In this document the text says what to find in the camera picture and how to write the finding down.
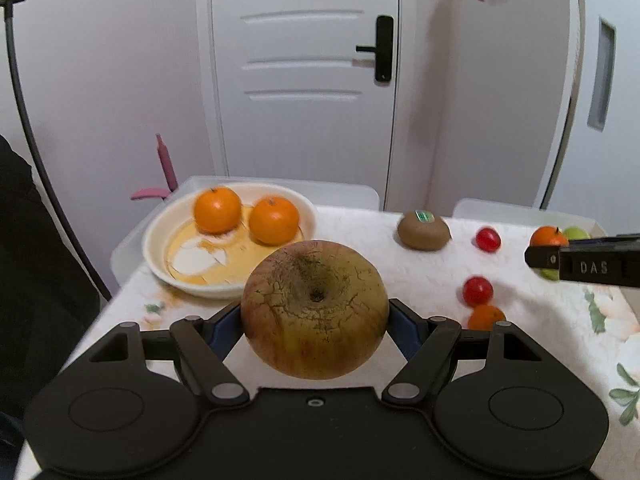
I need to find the red cherry tomato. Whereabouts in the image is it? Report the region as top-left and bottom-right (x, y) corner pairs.
(475, 227), (502, 253)
(462, 276), (495, 308)

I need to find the white door with narrow window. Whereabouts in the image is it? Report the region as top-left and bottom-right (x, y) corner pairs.
(535, 0), (640, 236)

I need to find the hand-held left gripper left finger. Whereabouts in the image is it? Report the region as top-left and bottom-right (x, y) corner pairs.
(89, 304), (251, 407)

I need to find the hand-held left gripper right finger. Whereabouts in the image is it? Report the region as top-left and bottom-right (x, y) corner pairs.
(382, 298), (543, 406)

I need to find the dark cloth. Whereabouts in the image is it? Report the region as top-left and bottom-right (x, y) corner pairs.
(0, 135), (108, 461)

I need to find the brown kiwi with sticker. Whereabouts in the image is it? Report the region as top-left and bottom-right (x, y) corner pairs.
(397, 209), (452, 252)

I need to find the black curved pole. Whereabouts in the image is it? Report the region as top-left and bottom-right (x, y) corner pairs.
(0, 0), (113, 301)

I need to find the large brown russet apple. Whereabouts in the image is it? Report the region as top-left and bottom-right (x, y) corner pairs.
(240, 240), (390, 380)

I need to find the black door lock handle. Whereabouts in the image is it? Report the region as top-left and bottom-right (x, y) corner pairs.
(356, 15), (394, 83)

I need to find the floral white tablecloth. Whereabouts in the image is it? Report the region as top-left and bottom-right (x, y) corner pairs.
(65, 205), (640, 480)

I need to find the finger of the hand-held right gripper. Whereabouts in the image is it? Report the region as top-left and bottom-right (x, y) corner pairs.
(524, 234), (640, 289)

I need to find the small mandarin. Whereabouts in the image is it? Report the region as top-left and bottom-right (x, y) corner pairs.
(467, 304), (507, 332)
(530, 225), (571, 248)

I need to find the cream ceramic bowl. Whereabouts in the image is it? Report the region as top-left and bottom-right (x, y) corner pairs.
(142, 183), (319, 301)

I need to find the white panelled door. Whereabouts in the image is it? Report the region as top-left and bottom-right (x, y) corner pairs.
(207, 0), (401, 211)

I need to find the large orange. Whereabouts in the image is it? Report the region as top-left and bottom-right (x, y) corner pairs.
(194, 186), (243, 234)
(249, 197), (300, 247)

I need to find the pink handled cleaning tool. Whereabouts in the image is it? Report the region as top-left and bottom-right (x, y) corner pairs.
(131, 133), (179, 202)

